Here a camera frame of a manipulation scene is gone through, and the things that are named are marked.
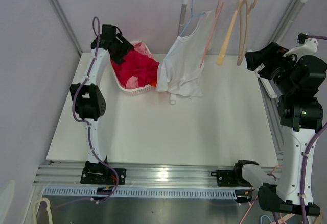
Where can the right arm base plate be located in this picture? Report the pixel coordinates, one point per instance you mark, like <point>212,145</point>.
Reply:
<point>230,178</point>

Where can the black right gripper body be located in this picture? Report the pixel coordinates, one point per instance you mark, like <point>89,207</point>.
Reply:
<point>280,67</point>

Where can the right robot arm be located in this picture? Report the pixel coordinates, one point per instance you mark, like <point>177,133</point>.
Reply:
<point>298,78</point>

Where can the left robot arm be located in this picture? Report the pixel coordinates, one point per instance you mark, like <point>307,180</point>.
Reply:
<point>89,105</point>

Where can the cream wooden hanger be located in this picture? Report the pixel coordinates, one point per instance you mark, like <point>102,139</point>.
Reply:
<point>224,47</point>

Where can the cream hanger of crimson shirt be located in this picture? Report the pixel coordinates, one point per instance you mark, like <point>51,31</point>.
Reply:
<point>244,11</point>

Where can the white slotted cable duct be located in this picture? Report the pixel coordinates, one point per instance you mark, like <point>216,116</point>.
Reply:
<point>216,194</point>

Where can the wooden hanger on floor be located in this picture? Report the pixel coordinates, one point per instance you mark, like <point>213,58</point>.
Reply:
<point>311,219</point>

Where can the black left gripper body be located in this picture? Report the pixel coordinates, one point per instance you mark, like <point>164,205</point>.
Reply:
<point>121,50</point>

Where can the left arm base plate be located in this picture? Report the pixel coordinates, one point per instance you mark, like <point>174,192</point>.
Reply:
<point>98,174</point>

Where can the pale pink t shirt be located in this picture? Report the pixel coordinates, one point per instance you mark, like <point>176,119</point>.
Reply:
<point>180,71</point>

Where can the white plastic basket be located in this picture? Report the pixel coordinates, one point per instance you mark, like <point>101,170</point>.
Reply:
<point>133,92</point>

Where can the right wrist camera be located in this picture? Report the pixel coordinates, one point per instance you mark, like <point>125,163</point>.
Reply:
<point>308,45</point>

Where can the crimson t shirt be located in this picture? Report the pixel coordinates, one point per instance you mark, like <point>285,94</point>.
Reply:
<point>137,65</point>

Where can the orange t shirt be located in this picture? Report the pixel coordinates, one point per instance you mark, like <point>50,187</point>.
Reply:
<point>153,83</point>

